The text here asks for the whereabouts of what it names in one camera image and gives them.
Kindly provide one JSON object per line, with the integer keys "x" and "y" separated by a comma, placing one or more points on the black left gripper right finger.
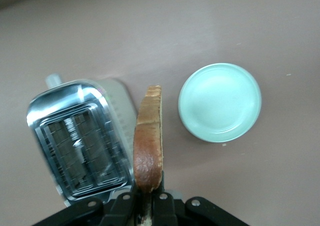
{"x": 170, "y": 208}

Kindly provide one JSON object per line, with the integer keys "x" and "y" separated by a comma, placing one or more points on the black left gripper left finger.
{"x": 120, "y": 208}

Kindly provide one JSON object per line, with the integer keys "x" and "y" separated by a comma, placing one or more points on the brown bread slice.
{"x": 147, "y": 146}

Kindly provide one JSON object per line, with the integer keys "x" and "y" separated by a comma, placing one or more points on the green plate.
{"x": 220, "y": 102}

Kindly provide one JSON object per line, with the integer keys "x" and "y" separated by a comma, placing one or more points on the beige chrome toaster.
{"x": 75, "y": 141}

